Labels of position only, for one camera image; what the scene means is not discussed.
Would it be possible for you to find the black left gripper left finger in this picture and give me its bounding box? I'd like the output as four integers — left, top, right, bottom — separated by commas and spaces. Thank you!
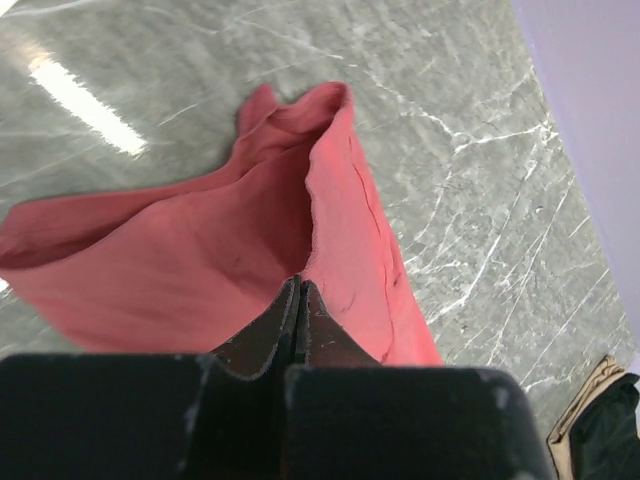
1, 278, 301, 479

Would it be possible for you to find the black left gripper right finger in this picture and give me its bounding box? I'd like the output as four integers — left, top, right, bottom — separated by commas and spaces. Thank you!
284, 282, 553, 479

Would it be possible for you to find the dusty red polo shirt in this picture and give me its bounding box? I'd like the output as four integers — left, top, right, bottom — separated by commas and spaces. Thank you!
1, 82, 441, 366

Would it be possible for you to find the black folded t shirt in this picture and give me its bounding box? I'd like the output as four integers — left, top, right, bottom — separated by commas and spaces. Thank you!
569, 373, 639, 480

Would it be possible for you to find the beige folded t shirt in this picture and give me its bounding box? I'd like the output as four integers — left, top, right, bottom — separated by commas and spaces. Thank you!
546, 355, 626, 480

